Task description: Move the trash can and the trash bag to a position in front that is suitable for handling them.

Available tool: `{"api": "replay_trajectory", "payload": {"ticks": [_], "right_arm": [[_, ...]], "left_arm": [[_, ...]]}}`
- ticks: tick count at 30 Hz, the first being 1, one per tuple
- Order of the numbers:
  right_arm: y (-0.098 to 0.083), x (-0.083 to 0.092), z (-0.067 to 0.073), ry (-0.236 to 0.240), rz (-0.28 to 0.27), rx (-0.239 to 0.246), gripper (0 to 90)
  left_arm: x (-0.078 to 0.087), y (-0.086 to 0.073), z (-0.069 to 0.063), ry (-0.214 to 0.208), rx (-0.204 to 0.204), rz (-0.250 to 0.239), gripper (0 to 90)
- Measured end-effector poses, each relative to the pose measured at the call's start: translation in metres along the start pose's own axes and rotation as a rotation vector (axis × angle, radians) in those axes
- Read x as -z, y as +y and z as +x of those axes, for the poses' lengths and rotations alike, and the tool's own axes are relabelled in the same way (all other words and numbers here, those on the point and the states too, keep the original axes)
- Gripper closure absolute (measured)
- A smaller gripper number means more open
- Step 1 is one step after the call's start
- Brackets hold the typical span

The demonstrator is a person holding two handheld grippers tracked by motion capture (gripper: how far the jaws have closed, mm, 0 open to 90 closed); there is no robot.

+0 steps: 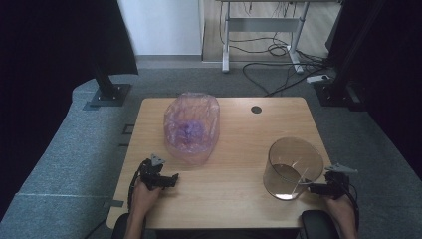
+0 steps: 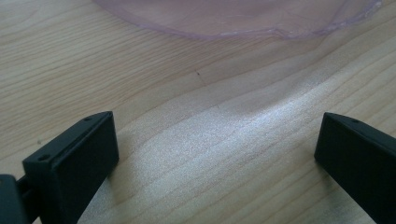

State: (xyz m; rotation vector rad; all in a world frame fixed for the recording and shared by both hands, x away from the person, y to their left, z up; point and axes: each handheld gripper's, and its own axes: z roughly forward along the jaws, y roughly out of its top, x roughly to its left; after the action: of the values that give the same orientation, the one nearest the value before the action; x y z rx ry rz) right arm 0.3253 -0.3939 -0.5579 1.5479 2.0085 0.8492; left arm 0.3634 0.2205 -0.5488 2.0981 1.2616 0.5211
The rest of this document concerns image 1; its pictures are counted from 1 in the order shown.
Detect white desk frame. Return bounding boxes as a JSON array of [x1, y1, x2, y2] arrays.
[[215, 0, 342, 74]]

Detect white power strip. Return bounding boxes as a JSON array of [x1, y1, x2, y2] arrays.
[[306, 74, 331, 85]]

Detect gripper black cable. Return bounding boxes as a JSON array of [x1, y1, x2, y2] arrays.
[[337, 180, 361, 232], [126, 158, 148, 213]]

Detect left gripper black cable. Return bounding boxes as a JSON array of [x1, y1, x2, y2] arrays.
[[126, 158, 148, 213]]

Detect person's left hand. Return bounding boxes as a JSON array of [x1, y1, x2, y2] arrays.
[[131, 180, 166, 217]]

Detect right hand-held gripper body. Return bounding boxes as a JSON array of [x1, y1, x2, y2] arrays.
[[322, 162, 359, 201]]

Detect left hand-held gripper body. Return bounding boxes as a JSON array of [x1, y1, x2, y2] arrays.
[[137, 152, 167, 192]]

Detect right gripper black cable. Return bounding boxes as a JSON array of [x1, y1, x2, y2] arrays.
[[337, 180, 361, 232]]

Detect black floor cables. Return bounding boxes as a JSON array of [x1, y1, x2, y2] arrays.
[[218, 1, 332, 98]]

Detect purple translucent plastic bag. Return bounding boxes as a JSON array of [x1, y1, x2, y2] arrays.
[[162, 92, 221, 166]]

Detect clear brown plastic bin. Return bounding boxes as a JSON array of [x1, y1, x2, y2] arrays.
[[263, 136, 324, 201]]

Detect person's right hand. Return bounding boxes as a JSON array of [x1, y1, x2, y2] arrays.
[[322, 193, 356, 224]]

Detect black chair armrest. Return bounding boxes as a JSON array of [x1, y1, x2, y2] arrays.
[[300, 209, 340, 239], [110, 213, 131, 239]]

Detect black metal stand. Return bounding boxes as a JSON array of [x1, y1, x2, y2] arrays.
[[89, 63, 132, 108], [313, 0, 387, 113]]

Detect black curtain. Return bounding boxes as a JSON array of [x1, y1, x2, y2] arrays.
[[324, 0, 422, 182], [0, 0, 139, 222]]

